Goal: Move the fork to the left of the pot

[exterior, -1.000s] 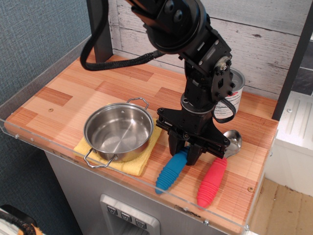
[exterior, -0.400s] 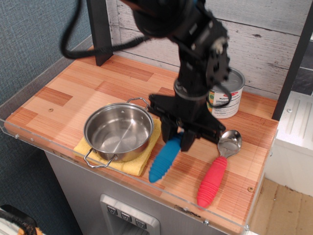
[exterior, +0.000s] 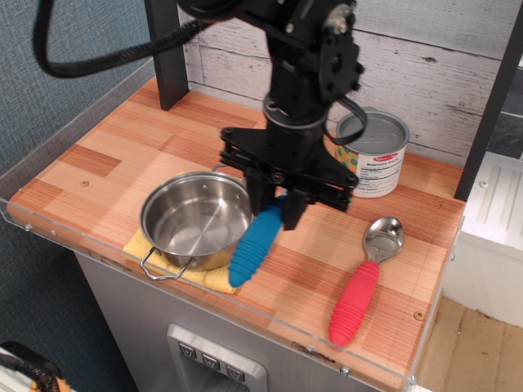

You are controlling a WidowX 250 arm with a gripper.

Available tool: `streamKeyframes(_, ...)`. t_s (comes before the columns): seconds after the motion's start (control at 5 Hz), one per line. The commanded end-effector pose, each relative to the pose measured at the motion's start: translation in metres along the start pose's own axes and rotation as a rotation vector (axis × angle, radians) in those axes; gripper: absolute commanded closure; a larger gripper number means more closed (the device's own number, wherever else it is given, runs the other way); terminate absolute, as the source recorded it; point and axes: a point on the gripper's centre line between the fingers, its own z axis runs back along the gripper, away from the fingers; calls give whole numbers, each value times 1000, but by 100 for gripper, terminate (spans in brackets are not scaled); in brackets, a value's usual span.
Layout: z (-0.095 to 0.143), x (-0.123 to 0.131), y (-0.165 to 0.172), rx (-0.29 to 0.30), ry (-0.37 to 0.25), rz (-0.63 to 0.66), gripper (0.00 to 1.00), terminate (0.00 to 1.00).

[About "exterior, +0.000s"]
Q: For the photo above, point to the toy food can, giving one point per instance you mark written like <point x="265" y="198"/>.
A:
<point x="376" y="158"/>

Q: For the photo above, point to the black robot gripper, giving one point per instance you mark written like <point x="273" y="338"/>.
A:
<point x="290" y="153"/>

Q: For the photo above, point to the yellow folded cloth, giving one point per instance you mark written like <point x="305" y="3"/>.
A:
<point x="220" y="279"/>

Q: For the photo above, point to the blue handled fork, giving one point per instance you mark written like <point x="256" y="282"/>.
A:
<point x="254" y="246"/>

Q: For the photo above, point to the orange object at corner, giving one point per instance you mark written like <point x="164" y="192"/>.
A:
<point x="63" y="386"/>

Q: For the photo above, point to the silver dispenser button panel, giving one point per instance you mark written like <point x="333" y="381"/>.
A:
<point x="204" y="365"/>

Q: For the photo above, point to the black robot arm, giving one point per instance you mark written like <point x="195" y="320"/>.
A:
<point x="314" y="65"/>

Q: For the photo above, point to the stainless steel pot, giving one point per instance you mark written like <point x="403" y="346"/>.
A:
<point x="193" y="222"/>

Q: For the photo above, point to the red handled spoon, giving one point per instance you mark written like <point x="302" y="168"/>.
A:
<point x="382" y="242"/>

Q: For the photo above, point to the white side cabinet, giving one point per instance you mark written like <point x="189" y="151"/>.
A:
<point x="484" y="272"/>

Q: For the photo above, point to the grey toy kitchen cabinet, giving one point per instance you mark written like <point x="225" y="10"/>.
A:
<point x="138" y="312"/>

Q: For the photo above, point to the clear acrylic guard rail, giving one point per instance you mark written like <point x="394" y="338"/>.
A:
<point x="86" y="193"/>

